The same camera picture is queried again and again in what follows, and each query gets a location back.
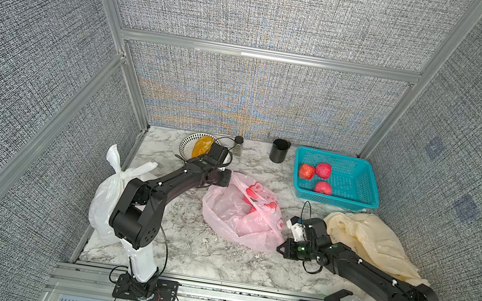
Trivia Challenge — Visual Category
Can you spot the white plastic bag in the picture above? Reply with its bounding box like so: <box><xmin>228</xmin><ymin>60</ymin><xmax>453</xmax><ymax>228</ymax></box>
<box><xmin>88</xmin><ymin>144</ymin><xmax>158</xmax><ymax>246</ymax></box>

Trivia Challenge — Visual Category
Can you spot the black cylindrical cup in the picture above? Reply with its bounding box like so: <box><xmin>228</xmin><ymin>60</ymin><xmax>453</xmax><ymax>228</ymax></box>
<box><xmin>269</xmin><ymin>138</ymin><xmax>291</xmax><ymax>164</ymax></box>

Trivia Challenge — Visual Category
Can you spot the pink plastic bag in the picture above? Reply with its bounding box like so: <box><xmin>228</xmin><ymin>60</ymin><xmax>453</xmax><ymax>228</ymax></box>
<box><xmin>202</xmin><ymin>172</ymin><xmax>285</xmax><ymax>252</ymax></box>

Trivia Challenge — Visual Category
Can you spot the teal plastic basket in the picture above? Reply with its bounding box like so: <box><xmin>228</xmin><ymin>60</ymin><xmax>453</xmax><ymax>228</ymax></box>
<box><xmin>293</xmin><ymin>146</ymin><xmax>380</xmax><ymax>212</ymax></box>

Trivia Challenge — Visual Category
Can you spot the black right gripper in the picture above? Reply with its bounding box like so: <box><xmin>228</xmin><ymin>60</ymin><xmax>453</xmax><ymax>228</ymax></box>
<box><xmin>271</xmin><ymin>235</ymin><xmax>317</xmax><ymax>262</ymax></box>

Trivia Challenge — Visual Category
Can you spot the cream banana print plastic bag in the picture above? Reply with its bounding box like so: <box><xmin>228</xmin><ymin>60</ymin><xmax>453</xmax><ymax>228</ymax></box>
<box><xmin>324</xmin><ymin>212</ymin><xmax>429</xmax><ymax>286</ymax></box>

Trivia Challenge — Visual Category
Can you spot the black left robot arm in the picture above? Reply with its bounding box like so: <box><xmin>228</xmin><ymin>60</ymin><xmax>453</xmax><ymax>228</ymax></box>
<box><xmin>108</xmin><ymin>143</ymin><xmax>234</xmax><ymax>284</ymax></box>

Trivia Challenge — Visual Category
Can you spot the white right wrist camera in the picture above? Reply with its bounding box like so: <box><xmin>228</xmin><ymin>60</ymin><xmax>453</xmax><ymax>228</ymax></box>
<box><xmin>286</xmin><ymin>220</ymin><xmax>306</xmax><ymax>242</ymax></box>

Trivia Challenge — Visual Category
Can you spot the glass herb spice jar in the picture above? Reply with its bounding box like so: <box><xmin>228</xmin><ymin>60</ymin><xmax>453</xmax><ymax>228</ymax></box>
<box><xmin>231</xmin><ymin>136</ymin><xmax>244</xmax><ymax>157</ymax></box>

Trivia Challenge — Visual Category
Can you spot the patterned plate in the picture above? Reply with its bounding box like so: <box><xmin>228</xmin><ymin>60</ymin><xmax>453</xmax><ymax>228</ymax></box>
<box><xmin>178</xmin><ymin>132</ymin><xmax>218</xmax><ymax>160</ymax></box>

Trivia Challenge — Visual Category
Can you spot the pink red apple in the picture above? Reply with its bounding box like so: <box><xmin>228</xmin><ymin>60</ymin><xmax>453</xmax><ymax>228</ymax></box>
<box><xmin>313</xmin><ymin>181</ymin><xmax>333</xmax><ymax>196</ymax></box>
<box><xmin>249</xmin><ymin>202</ymin><xmax>278</xmax><ymax>215</ymax></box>
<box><xmin>246</xmin><ymin>184</ymin><xmax>263</xmax><ymax>201</ymax></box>

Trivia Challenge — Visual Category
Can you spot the yellow food on plate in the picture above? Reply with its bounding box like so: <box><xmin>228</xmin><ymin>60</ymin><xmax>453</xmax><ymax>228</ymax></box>
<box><xmin>191</xmin><ymin>135</ymin><xmax>214</xmax><ymax>158</ymax></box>

